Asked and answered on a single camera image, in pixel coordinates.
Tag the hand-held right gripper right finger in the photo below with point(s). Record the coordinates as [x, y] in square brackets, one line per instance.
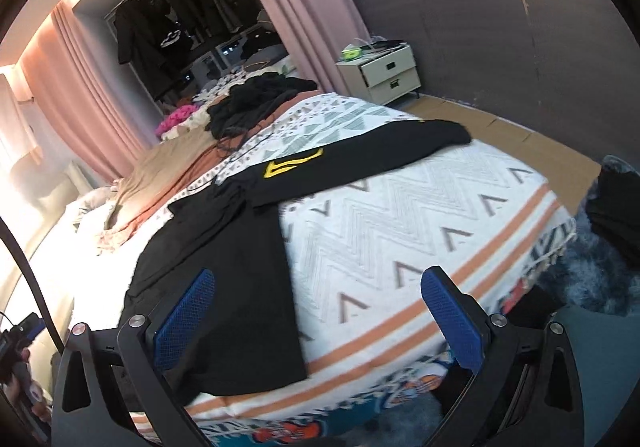
[450, 317]

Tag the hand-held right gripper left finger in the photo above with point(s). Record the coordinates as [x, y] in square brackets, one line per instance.
[182, 322]

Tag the black T-shirt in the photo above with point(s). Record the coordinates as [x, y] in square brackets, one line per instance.
[225, 277]

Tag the pile of dark clothes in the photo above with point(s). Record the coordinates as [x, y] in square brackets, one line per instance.
[250, 102]

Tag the rack of hanging dark clothes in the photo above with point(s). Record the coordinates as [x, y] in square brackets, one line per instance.
[145, 42]

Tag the cartoon printed bed sheet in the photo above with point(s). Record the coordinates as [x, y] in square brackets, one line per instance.
[410, 387]

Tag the beige bed headboard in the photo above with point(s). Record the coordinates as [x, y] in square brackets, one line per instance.
[45, 237]

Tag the white patterned blanket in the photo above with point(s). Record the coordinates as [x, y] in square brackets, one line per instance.
[400, 207]

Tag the white pillow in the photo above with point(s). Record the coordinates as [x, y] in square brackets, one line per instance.
[95, 217]

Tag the tan and orange duvet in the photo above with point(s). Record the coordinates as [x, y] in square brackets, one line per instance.
[165, 167]

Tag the cardboard floor sheet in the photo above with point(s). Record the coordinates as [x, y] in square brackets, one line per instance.
[525, 142]

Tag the dark cloth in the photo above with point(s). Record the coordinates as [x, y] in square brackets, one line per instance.
[615, 217]

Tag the pink fluffy item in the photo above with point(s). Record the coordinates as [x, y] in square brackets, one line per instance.
[175, 119]

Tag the white sheer curtain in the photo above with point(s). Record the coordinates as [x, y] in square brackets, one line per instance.
[20, 122]

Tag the pink curtain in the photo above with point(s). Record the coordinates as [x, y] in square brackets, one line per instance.
[300, 2]
[85, 92]

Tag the white nightstand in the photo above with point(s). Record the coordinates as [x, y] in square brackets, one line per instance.
[390, 72]

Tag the dark grey cushion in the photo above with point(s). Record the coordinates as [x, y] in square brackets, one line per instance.
[260, 59]

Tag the black flat device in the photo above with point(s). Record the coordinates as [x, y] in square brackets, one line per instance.
[390, 45]

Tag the green item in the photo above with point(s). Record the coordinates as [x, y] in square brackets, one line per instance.
[352, 53]

